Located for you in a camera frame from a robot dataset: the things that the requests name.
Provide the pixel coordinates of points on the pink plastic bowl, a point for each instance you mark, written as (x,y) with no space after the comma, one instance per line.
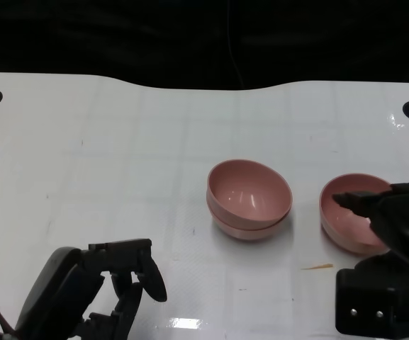
(342,230)
(246,191)
(246,233)

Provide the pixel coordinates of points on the thin orange stick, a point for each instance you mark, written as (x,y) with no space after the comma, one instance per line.
(317,266)

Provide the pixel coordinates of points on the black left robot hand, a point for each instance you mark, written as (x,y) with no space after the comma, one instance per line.
(62,294)

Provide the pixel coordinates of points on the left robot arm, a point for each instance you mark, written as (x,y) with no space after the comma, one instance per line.
(0,335)

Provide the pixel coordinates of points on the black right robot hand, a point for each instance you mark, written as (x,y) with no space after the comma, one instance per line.
(402,219)

